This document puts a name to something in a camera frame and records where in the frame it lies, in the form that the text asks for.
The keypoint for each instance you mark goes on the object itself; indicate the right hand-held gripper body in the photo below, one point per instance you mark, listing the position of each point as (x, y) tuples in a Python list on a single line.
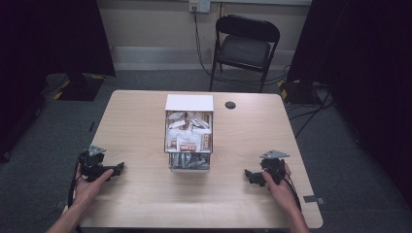
[(274, 165)]

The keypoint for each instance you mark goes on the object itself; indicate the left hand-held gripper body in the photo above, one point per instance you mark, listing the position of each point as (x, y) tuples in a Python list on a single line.
[(92, 161)]

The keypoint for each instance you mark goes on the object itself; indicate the person's right hand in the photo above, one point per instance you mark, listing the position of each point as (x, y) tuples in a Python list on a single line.
[(280, 192)]

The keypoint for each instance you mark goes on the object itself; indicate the person's left hand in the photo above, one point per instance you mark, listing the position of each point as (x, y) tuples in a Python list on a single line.
[(87, 189)]

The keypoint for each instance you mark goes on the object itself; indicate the small black floor strip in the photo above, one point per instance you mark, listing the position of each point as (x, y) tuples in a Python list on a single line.
[(92, 126)]

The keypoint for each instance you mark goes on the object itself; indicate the grey tape strip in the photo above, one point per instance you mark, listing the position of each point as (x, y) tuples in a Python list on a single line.
[(314, 199)]

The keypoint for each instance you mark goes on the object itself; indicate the drawer of brown white packets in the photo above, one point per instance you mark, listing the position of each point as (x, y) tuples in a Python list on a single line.
[(165, 132)]

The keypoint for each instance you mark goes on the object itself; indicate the drawer of silver packets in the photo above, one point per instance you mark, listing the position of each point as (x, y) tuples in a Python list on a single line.
[(189, 169)]

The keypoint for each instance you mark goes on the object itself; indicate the pile of silver packets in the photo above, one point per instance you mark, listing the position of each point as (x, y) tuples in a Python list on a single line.
[(189, 160)]

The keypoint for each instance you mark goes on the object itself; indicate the black round table grommet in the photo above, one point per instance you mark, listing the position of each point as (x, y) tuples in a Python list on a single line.
[(230, 105)]

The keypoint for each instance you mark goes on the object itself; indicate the black stand base striped tape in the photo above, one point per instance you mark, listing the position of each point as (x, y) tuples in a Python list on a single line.
[(298, 92), (81, 87)]

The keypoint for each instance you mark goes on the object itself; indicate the pile of brown white packets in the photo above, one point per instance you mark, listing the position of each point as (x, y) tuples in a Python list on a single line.
[(188, 131)]

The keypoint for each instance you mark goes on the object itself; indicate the black folding chair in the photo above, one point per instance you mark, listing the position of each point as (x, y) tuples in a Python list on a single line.
[(244, 50)]

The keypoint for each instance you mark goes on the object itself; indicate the dark curtain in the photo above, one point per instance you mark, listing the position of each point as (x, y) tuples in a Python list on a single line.
[(366, 64)]

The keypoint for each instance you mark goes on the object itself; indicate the white wall socket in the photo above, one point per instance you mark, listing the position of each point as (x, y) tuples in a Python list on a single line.
[(199, 6)]

